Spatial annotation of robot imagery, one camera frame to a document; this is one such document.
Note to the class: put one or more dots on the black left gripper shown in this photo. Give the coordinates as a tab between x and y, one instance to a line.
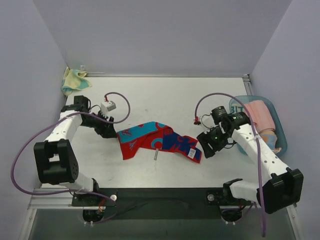
104	125

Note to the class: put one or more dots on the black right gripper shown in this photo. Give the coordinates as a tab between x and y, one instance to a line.
208	143

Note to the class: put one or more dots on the red blue patterned towel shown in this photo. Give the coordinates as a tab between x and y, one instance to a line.
157	136

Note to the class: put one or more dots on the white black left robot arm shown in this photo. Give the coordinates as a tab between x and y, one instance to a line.
55	159

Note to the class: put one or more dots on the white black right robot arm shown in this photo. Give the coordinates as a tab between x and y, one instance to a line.
278	185

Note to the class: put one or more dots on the white rolled towel blue letters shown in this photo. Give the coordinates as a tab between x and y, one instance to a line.
236	107

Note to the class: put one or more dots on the pink rolled towel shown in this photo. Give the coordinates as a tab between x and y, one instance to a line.
260	115

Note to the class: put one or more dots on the peach blue rolled towel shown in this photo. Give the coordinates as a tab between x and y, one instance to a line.
270	139

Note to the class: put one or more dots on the yellow teal crumpled towel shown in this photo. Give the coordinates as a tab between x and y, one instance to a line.
74	80

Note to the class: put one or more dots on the blue plastic basket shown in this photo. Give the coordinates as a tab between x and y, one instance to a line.
281	138

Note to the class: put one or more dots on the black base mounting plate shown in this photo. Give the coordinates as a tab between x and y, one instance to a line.
158	204

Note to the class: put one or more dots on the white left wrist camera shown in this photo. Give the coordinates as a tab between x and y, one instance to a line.
107	106

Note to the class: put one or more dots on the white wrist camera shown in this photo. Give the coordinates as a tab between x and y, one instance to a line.
204	121
107	106

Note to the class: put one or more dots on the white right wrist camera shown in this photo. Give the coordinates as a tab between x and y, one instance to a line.
204	121

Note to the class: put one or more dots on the aluminium right frame rail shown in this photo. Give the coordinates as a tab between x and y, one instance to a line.
248	84

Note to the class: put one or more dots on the aluminium frame rail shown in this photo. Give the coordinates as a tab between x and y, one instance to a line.
248	84
60	201

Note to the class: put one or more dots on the aluminium front frame rail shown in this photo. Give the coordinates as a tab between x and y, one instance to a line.
60	201

